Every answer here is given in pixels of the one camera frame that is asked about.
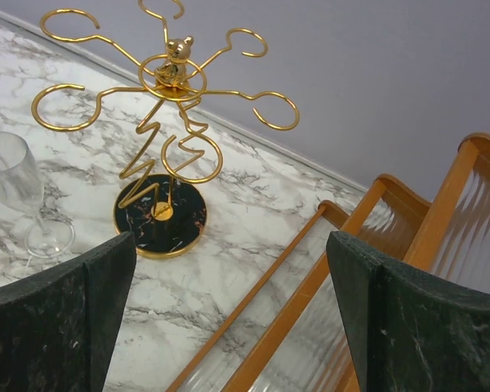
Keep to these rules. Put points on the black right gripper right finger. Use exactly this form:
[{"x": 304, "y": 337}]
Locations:
[{"x": 408, "y": 330}]

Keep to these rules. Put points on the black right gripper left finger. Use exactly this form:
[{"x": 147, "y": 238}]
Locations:
[{"x": 58, "y": 327}]

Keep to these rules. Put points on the clear tall wine glass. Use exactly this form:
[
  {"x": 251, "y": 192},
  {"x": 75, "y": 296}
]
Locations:
[{"x": 22, "y": 190}]

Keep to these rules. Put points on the wooden ribbed glass rack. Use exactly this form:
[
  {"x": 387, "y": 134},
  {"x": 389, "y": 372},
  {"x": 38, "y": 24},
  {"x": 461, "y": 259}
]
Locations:
[{"x": 305, "y": 346}]

